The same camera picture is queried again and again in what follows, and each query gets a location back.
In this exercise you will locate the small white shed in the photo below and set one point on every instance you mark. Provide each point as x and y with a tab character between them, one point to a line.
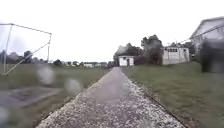
126	61

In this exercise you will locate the distant row of houses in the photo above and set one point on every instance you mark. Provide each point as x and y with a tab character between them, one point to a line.
90	64

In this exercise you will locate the grey gravel path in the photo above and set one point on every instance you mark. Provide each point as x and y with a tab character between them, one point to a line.
111	100

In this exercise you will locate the cluster of dark trees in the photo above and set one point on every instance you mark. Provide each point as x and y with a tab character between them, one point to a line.
150	50

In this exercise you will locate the pale garage building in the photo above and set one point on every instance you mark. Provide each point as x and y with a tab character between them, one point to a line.
174	55

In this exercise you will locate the grass lawn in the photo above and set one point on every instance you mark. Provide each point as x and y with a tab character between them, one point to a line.
176	86

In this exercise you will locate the grass field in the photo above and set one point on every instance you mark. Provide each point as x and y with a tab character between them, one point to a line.
30	78

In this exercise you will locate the distant tree line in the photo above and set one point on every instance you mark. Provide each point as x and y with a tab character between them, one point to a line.
20	57

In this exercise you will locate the dark bush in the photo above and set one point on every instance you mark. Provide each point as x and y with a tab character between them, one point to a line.
210	56

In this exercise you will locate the grey gabled house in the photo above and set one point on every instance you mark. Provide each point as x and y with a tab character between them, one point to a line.
210	30

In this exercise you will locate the white goal frame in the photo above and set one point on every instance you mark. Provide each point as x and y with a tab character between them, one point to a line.
49	41

